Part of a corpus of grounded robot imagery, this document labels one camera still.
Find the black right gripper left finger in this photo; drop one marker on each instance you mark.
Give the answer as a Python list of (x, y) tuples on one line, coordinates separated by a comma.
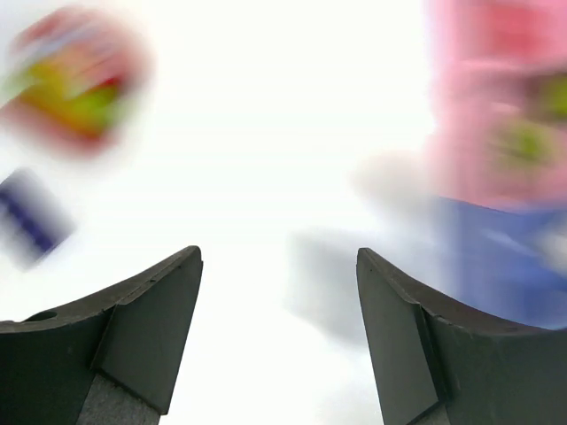
[(112, 357)]

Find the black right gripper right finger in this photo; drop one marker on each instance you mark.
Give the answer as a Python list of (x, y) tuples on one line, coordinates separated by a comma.
[(439, 361)]

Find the green square lego brick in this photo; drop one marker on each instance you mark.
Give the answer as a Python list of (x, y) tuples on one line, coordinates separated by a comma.
[(526, 144)]

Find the green slanted lego brick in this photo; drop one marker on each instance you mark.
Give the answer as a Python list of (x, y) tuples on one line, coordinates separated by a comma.
[(549, 97)]

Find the dark blue container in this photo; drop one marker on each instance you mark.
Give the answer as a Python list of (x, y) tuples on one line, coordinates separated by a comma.
[(508, 262)]

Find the purple flat lego brick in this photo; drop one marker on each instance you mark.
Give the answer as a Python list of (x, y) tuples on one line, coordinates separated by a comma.
[(33, 223)]

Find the pink near container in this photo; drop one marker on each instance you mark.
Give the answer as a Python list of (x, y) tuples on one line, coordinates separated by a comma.
[(474, 107)]

